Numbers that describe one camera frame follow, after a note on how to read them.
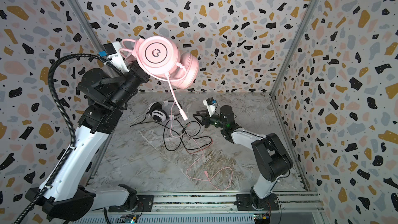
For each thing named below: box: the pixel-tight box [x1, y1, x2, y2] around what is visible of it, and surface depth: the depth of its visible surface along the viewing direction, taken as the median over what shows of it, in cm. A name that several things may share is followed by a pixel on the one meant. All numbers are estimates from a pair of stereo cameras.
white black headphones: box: [147, 100, 183, 123], surface depth 103 cm
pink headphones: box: [119, 35, 199, 121], surface depth 36 cm
